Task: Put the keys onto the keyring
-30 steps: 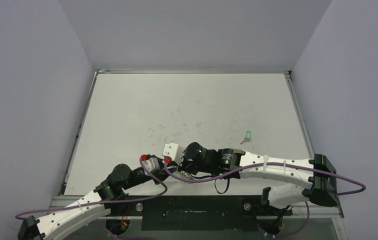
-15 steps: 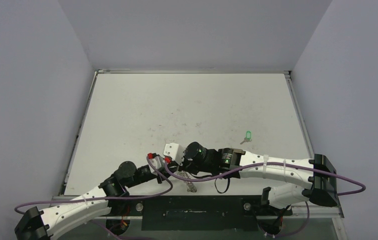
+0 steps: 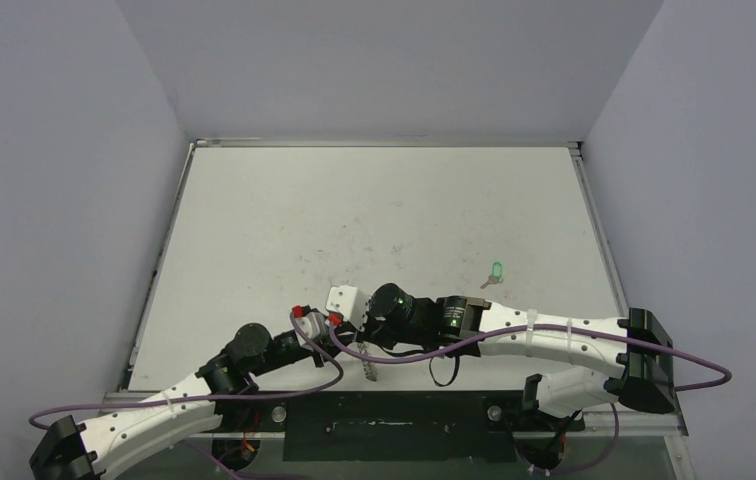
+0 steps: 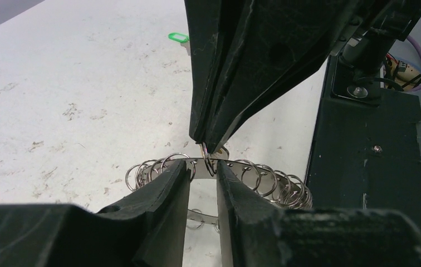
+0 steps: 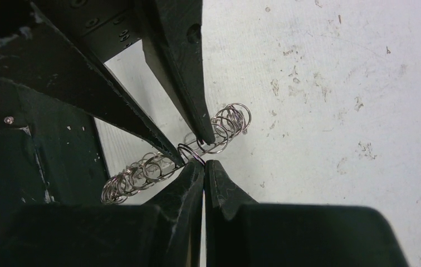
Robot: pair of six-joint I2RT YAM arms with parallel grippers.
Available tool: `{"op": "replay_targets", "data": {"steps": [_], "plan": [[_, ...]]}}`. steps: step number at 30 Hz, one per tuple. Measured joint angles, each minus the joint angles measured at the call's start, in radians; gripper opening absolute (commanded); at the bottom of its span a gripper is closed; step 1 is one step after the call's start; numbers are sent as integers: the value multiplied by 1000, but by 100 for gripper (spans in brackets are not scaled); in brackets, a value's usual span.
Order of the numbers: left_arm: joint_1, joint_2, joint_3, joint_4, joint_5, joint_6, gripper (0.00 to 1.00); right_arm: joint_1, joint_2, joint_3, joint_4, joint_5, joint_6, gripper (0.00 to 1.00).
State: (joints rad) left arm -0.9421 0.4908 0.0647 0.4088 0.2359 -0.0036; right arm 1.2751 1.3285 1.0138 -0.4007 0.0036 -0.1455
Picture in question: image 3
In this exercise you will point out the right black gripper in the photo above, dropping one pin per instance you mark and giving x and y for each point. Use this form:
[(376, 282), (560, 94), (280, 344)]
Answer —
[(363, 331)]

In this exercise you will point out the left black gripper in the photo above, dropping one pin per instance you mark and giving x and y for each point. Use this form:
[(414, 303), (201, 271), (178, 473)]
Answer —
[(313, 358)]

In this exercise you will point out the metal disc with key rings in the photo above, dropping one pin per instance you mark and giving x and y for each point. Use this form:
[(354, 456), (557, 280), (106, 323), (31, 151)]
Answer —
[(369, 368)]

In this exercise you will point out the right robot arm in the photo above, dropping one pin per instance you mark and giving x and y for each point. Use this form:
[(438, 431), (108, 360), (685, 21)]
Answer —
[(624, 360)]

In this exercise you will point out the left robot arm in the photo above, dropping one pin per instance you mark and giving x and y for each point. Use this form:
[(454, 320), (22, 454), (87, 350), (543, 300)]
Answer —
[(104, 447)]

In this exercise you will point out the key with green tag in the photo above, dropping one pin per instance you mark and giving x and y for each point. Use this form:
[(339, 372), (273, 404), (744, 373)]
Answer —
[(495, 276)]

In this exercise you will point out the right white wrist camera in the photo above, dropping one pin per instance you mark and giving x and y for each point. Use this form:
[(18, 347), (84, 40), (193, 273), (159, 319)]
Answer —
[(350, 304)]

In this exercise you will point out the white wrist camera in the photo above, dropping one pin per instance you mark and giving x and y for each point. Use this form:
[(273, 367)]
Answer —
[(350, 304), (309, 323)]

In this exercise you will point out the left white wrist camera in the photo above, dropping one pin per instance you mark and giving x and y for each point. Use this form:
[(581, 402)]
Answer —
[(309, 323)]

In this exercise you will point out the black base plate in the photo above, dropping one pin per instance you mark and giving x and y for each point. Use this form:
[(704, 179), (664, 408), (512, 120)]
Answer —
[(396, 426)]

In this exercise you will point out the aluminium frame rail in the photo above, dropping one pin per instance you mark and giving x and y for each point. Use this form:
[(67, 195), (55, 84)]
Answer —
[(598, 421)]

